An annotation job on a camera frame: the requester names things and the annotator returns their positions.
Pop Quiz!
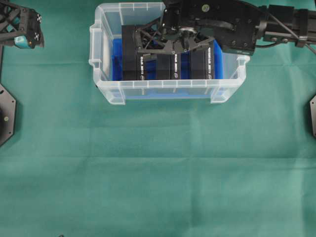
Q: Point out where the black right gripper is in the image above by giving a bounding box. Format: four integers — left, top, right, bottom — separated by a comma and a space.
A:
133, 0, 262, 56

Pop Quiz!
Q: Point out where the clear plastic storage case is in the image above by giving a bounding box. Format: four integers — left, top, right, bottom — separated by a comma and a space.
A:
88, 2, 250, 105

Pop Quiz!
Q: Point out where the black realsense box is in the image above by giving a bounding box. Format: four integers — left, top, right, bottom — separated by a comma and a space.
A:
122, 25, 147, 81
190, 46, 215, 79
156, 54, 181, 80

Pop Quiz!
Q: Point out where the blue cloth in case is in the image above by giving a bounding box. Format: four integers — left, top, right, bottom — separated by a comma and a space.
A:
106, 39, 223, 104

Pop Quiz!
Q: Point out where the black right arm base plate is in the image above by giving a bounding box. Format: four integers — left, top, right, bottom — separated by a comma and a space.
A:
310, 96, 316, 138

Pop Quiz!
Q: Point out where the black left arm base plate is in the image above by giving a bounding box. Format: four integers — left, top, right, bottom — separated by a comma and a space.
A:
0, 84, 16, 146

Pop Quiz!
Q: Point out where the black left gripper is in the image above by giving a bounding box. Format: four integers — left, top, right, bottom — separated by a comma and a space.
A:
14, 7, 44, 49

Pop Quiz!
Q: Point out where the black camera cable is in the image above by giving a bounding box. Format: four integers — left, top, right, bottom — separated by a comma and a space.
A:
254, 9, 316, 55

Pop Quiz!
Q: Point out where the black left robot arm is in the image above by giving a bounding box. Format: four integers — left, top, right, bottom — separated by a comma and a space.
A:
0, 0, 44, 49

